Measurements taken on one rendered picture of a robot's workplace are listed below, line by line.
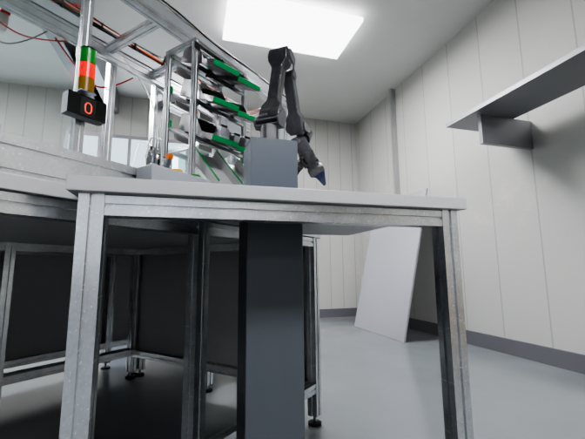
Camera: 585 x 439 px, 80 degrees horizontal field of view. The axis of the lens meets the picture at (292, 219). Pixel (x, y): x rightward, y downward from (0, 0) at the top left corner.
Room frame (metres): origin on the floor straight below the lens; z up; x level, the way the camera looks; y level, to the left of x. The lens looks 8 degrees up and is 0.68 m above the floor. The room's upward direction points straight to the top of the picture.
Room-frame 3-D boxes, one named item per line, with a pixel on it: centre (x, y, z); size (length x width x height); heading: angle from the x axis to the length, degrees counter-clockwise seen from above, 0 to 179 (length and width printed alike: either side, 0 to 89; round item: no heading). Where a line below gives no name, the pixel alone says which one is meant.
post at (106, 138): (2.13, 1.18, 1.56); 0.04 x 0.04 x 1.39; 58
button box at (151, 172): (0.99, 0.34, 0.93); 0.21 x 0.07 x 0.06; 148
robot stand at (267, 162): (1.04, 0.07, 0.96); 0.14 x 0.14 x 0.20; 16
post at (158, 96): (2.43, 0.99, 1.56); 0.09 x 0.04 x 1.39; 148
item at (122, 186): (1.09, 0.08, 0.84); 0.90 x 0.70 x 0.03; 106
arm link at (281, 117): (1.05, 0.07, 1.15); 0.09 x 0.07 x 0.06; 69
